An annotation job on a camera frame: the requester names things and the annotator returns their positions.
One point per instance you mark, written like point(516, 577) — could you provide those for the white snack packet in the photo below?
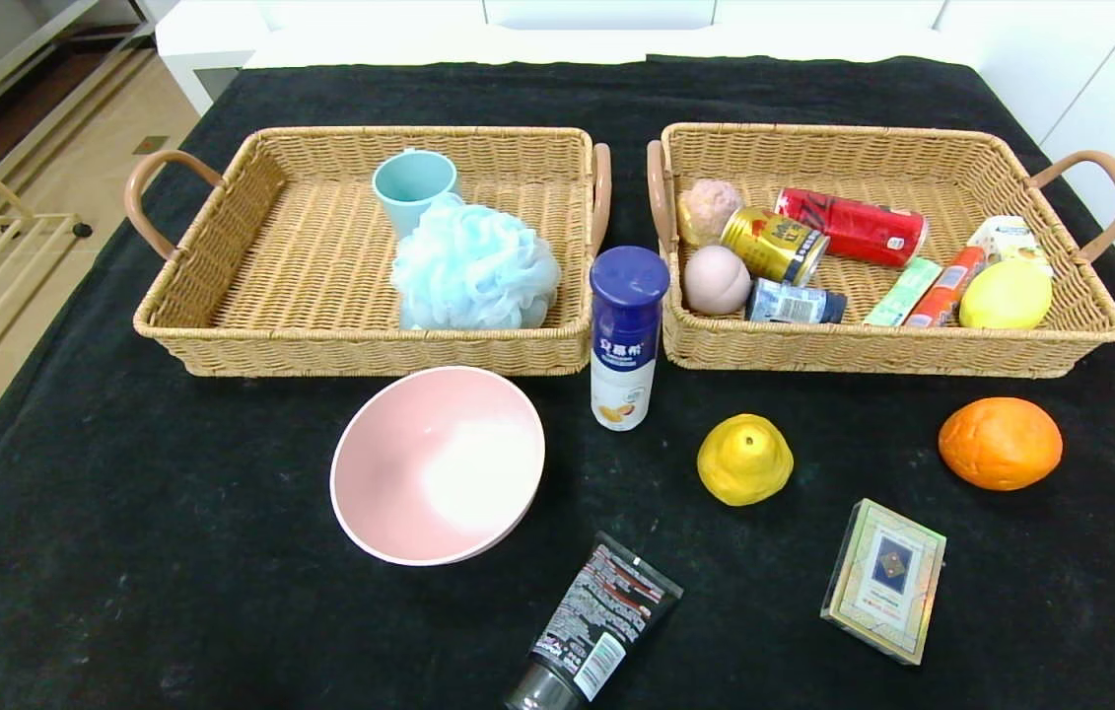
point(1009, 235)

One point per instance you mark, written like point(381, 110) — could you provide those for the teal plastic cup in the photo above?
point(414, 192)

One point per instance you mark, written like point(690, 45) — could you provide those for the wooden slatted rack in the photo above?
point(34, 221)

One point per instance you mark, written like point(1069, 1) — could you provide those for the green wrapped candy bar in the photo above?
point(904, 293)

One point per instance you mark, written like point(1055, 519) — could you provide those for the playing card box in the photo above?
point(885, 580)

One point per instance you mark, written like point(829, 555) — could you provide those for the red cola can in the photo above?
point(858, 227)

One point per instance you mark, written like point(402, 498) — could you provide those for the white yogurt bottle blue cap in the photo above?
point(626, 335)

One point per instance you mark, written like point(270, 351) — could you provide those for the black cosmetic tube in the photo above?
point(596, 616)

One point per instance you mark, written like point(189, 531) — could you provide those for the pink fluffy pastry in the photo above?
point(710, 207)

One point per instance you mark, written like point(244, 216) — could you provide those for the small floor outlet cover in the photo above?
point(150, 145)

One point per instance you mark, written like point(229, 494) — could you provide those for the pale pink toy peach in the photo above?
point(715, 281)

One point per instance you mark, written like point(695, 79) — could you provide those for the yellow toy pear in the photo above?
point(744, 461)

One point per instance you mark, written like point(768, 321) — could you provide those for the orange fruit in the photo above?
point(1001, 444)

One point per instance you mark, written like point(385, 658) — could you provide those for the orange red sausage packet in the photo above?
point(946, 286)

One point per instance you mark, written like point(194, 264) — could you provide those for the pink plastic bowl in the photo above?
point(434, 463)

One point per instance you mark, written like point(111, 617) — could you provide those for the yellow lemon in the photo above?
point(1006, 296)

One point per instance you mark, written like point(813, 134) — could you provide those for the gold drink can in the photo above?
point(774, 245)

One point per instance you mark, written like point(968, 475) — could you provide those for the small blue packet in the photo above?
point(794, 303)

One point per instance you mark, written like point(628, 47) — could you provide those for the light blue bath loofah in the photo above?
point(473, 266)

